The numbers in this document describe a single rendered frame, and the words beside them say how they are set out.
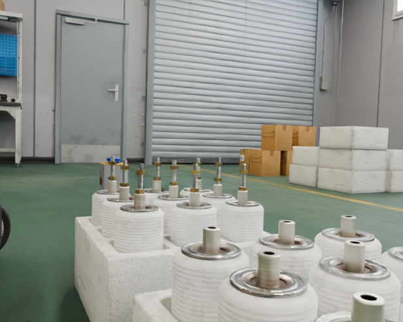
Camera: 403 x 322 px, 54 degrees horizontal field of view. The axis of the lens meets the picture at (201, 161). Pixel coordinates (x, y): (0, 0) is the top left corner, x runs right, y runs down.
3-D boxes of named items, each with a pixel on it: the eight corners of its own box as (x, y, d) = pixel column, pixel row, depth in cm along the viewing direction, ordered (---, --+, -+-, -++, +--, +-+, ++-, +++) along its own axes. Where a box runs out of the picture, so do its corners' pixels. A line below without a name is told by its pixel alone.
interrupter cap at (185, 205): (214, 211, 79) (214, 207, 79) (176, 210, 79) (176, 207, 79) (210, 204, 87) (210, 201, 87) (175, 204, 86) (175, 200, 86)
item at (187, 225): (217, 299, 79) (220, 210, 78) (169, 299, 78) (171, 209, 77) (211, 282, 89) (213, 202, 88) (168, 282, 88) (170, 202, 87)
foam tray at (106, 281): (106, 361, 69) (108, 259, 68) (73, 284, 104) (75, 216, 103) (286, 322, 86) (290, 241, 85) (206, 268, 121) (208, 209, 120)
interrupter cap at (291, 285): (258, 307, 34) (258, 299, 34) (215, 278, 41) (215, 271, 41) (324, 294, 37) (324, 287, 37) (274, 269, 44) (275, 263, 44)
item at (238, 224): (211, 286, 86) (213, 204, 85) (226, 273, 95) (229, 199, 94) (253, 294, 82) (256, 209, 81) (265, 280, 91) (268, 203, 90)
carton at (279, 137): (292, 151, 464) (292, 125, 463) (275, 150, 454) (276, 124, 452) (276, 149, 491) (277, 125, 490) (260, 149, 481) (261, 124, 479)
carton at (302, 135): (315, 151, 479) (316, 126, 478) (298, 151, 471) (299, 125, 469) (300, 150, 507) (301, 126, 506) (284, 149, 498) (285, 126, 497)
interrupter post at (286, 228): (284, 248, 53) (285, 223, 53) (273, 243, 55) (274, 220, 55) (298, 246, 54) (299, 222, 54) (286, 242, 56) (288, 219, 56)
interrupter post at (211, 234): (206, 257, 48) (207, 230, 48) (197, 252, 50) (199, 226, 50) (224, 255, 49) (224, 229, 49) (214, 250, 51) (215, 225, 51)
